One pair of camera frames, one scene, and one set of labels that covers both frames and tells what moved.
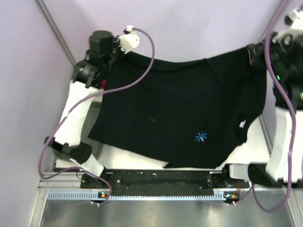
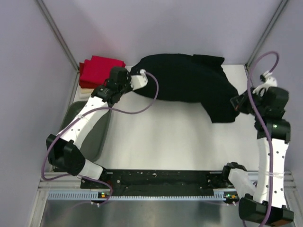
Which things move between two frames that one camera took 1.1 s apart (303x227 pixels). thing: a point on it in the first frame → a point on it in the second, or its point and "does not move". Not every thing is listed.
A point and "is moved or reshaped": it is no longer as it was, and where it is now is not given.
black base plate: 163,183 does not move
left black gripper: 114,42 → 128,79
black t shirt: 186,113 is moved or reshaped
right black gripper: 256,50 → 237,100
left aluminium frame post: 52,24 does not move
